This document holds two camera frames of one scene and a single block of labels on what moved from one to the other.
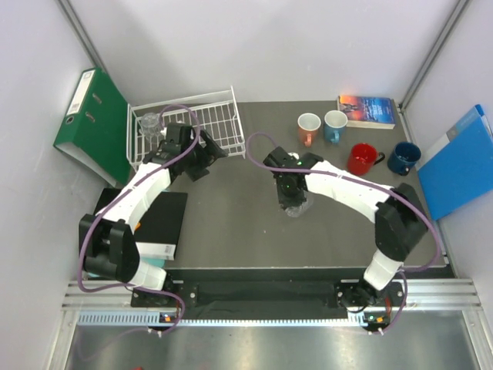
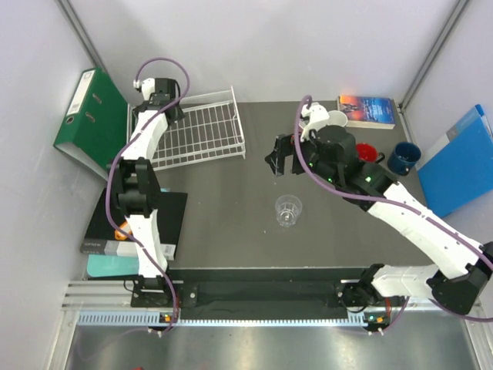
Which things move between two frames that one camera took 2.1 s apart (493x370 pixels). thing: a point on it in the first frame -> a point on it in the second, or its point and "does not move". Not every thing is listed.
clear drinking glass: (296, 211) -> (287, 208)
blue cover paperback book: (368, 112) does not move
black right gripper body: (286, 196) -> (309, 152)
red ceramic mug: (362, 158) does not move
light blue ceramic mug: (334, 126) does not move
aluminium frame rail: (430, 293) does not move
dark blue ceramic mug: (404, 157) does not move
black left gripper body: (198, 156) -> (178, 115)
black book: (157, 233) does not move
